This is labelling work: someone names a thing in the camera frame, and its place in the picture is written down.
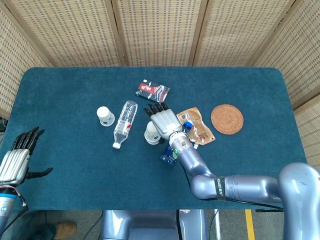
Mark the black red card box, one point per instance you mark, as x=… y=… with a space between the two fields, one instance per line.
x=153 y=90

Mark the woven wooden folding screen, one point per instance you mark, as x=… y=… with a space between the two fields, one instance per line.
x=160 y=30

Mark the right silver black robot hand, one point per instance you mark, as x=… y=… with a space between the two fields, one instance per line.
x=165 y=122

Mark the paper cup green flower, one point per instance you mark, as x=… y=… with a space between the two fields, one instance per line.
x=153 y=142

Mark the brown shoe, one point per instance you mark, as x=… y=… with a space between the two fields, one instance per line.
x=65 y=228

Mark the white table leg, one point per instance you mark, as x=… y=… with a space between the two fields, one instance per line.
x=217 y=225

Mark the paper cup blue outlined flower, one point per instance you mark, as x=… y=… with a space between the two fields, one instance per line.
x=105 y=116

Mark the blue-grey robot torso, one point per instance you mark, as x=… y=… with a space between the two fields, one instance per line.
x=150 y=225

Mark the brown spout pouch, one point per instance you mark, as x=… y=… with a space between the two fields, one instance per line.
x=197 y=125

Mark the blue felt table cover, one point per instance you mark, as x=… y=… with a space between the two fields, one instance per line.
x=75 y=162

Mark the blue plastic drink bottle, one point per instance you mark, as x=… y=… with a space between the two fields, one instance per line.
x=167 y=156

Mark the clear plastic water bottle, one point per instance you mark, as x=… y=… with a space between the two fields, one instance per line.
x=123 y=125

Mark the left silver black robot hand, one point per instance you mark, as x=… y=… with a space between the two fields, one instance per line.
x=15 y=165

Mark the white yogurt bottle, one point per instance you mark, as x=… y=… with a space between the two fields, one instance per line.
x=150 y=131

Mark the round woven rattan coaster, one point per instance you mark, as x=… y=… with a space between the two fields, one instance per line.
x=227 y=119

